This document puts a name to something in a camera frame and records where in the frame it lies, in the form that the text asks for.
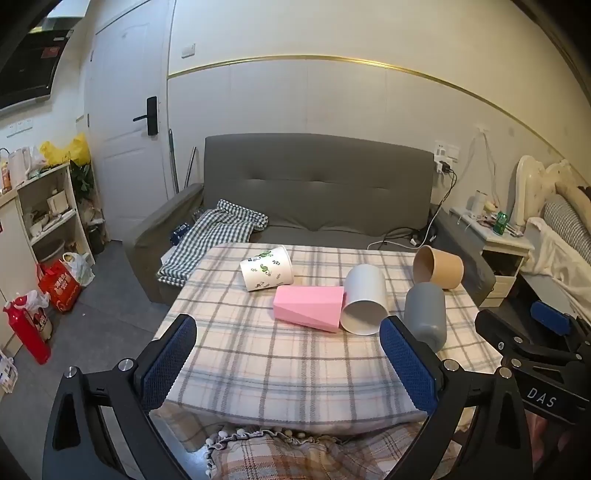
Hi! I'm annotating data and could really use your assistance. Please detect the green plant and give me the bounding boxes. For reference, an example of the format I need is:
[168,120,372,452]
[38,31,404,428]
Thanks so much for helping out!
[69,161,96,200]

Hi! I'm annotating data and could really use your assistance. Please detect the white cup with green print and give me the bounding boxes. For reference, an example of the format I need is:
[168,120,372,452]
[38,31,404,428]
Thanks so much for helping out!
[240,246,295,292]

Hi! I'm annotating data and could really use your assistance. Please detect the white nightstand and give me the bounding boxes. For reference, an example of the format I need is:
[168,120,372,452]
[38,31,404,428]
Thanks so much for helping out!
[450,208,535,308]

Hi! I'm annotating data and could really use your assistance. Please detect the black door handle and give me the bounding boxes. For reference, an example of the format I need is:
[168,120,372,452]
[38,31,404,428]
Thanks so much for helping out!
[133,96,158,136]

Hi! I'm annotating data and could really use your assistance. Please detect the white plastic bag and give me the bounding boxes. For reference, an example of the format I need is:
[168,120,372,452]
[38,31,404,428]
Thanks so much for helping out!
[62,251,96,287]

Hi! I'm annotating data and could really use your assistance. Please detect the red fire extinguisher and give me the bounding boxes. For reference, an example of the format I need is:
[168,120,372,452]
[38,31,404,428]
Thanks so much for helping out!
[2,291,52,365]

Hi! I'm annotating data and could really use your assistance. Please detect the cream headboard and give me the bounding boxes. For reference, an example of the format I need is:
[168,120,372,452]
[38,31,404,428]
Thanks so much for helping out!
[515,154,583,232]

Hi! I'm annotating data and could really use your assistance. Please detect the grey checked pillow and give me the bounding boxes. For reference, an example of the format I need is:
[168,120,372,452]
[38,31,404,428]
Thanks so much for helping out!
[542,194,591,269]

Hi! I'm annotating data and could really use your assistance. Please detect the black cable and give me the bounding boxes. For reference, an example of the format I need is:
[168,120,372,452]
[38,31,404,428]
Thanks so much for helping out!
[411,168,459,246]

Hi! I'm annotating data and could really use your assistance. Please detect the white kettle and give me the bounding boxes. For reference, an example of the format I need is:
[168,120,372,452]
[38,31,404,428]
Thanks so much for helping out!
[8,147,32,188]

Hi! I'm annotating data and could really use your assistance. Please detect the yellow plastic bag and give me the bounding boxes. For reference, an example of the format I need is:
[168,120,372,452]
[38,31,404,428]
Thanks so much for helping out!
[39,134,92,167]

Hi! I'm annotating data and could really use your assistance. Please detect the white door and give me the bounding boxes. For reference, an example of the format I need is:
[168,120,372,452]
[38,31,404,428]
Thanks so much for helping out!
[84,0,177,243]

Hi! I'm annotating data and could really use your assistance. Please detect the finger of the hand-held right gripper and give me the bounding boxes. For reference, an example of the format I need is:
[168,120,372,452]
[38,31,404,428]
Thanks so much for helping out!
[530,300,591,356]
[475,308,525,365]

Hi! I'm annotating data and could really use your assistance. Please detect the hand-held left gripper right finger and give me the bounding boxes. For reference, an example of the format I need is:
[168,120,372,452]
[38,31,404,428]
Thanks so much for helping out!
[379,315,548,480]

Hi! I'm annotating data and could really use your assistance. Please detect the brown paper cup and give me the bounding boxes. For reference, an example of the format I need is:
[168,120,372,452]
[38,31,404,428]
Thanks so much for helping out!
[412,246,464,291]

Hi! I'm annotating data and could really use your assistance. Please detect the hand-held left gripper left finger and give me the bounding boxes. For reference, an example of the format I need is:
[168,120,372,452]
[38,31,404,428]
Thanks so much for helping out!
[42,314,199,480]

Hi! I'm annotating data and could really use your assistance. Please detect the white duvet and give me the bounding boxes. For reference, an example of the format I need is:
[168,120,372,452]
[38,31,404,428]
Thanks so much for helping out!
[519,217,591,324]

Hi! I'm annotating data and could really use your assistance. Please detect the grey sofa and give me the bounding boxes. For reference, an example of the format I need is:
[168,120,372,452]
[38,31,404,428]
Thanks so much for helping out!
[124,134,497,308]

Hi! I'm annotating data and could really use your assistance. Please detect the white cabinet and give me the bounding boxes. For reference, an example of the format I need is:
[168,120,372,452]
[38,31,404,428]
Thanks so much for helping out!
[0,189,38,358]

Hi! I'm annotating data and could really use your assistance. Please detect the black bin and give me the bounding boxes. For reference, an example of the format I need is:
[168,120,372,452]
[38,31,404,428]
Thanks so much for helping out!
[88,224,107,255]

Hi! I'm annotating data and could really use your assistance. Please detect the thin white cable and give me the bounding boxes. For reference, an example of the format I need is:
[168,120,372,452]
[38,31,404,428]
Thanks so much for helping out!
[470,130,502,204]

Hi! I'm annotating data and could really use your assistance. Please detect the white open shelf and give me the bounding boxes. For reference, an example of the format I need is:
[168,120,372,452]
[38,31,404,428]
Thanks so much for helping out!
[16,162,96,278]

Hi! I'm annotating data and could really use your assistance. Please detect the plain white cup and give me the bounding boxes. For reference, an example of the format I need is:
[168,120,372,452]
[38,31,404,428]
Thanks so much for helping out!
[340,264,390,336]

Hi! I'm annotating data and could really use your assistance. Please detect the plaid tablecloth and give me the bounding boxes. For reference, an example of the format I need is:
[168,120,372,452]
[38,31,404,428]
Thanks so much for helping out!
[148,244,505,426]

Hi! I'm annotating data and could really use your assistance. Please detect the grey cup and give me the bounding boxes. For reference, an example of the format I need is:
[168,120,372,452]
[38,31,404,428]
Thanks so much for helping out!
[404,282,448,349]

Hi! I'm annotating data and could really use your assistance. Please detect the plaid blanket with pom-poms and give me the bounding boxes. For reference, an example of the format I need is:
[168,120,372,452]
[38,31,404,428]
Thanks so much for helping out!
[203,415,467,480]

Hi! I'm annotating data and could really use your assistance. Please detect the black range hood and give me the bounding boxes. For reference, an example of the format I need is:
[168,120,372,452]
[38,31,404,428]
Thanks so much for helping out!
[0,28,75,110]

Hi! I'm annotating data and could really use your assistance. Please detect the beige pillow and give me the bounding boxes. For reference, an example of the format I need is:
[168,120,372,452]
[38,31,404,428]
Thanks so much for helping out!
[554,180,591,219]

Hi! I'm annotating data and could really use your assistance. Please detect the red paper bag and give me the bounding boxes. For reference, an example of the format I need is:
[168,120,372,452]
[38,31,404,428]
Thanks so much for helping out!
[38,259,82,313]

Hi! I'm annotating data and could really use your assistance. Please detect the green checked cloth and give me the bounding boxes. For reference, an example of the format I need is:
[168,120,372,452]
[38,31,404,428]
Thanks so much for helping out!
[157,199,269,288]

